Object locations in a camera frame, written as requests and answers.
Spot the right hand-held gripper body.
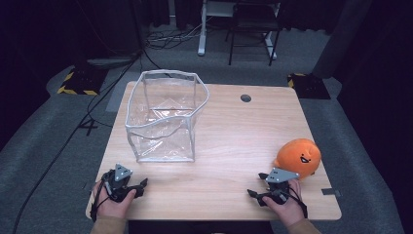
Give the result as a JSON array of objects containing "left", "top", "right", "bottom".
[{"left": 265, "top": 167, "right": 300, "bottom": 207}]

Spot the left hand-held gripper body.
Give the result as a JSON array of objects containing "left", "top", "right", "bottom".
[{"left": 100, "top": 163, "right": 136, "bottom": 203}]

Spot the orange plush toy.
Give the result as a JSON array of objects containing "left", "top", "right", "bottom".
[{"left": 273, "top": 137, "right": 322, "bottom": 180}]

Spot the clear plastic storage bag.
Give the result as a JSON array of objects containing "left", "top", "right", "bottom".
[{"left": 125, "top": 68, "right": 210, "bottom": 164}]

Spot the person's left hand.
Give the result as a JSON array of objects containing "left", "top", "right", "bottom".
[{"left": 92, "top": 179, "right": 137, "bottom": 220}]

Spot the person's right hand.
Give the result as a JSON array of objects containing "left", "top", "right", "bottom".
[{"left": 261, "top": 178, "right": 306, "bottom": 228}]

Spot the striped black stand base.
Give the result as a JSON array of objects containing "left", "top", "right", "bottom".
[
  {"left": 286, "top": 72, "right": 331, "bottom": 100},
  {"left": 56, "top": 64, "right": 109, "bottom": 97}
]

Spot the grey power strip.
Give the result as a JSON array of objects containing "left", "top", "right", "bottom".
[{"left": 86, "top": 56, "right": 141, "bottom": 69}]

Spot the black chair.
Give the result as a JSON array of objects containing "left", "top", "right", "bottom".
[{"left": 225, "top": 1, "right": 282, "bottom": 67}]

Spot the dark grey curtain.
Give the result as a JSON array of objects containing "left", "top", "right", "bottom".
[{"left": 311, "top": 0, "right": 374, "bottom": 79}]

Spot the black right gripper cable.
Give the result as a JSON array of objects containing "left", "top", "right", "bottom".
[{"left": 287, "top": 185, "right": 309, "bottom": 219}]

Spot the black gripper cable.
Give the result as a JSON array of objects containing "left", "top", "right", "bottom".
[
  {"left": 90, "top": 179, "right": 109, "bottom": 223},
  {"left": 287, "top": 185, "right": 309, "bottom": 219}
]

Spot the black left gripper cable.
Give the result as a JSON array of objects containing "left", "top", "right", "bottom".
[{"left": 90, "top": 179, "right": 109, "bottom": 223}]

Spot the long black floor cable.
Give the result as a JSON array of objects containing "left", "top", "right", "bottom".
[{"left": 12, "top": 48, "right": 154, "bottom": 234}]

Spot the bundle of floor cables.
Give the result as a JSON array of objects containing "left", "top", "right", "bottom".
[{"left": 144, "top": 19, "right": 208, "bottom": 52}]

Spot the white desk frame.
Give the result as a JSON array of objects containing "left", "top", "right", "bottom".
[{"left": 197, "top": 0, "right": 280, "bottom": 61}]

